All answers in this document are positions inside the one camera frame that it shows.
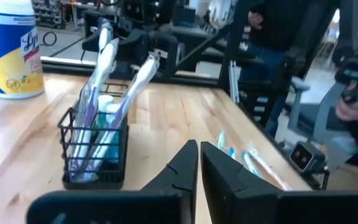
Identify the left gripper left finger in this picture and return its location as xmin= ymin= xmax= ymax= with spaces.
xmin=26 ymin=139 xmax=198 ymax=224

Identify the blue mouthwash bottle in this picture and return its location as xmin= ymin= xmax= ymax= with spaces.
xmin=106 ymin=104 xmax=121 ymax=164
xmin=96 ymin=95 xmax=114 ymax=131

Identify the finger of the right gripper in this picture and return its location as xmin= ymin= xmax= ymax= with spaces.
xmin=118 ymin=30 xmax=135 ymax=71
xmin=134 ymin=30 xmax=151 ymax=71

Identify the person's hand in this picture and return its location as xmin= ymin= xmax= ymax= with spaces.
xmin=336 ymin=96 xmax=358 ymax=122
xmin=247 ymin=11 xmax=265 ymax=30

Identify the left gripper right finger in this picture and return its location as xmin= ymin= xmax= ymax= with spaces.
xmin=201 ymin=141 xmax=358 ymax=224

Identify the black cable coil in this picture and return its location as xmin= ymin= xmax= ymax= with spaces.
xmin=42 ymin=30 xmax=58 ymax=47

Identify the black table-level camera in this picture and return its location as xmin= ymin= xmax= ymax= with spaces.
xmin=289 ymin=141 xmax=326 ymax=174

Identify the Lysol wipes canister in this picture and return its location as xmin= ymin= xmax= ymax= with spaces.
xmin=0 ymin=0 xmax=45 ymax=100

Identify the grey office chair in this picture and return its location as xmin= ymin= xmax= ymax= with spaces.
xmin=286 ymin=76 xmax=358 ymax=175

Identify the black handheld device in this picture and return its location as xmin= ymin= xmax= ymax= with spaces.
xmin=334 ymin=46 xmax=358 ymax=105

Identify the purple toothbrush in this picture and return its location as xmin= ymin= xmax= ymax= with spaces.
xmin=79 ymin=52 xmax=160 ymax=183

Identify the black wire caddy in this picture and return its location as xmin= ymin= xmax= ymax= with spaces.
xmin=57 ymin=82 xmax=129 ymax=190

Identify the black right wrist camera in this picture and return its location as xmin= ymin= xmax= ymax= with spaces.
xmin=121 ymin=0 xmax=155 ymax=26

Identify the white toothbrush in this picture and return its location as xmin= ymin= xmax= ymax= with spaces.
xmin=68 ymin=39 xmax=120 ymax=180

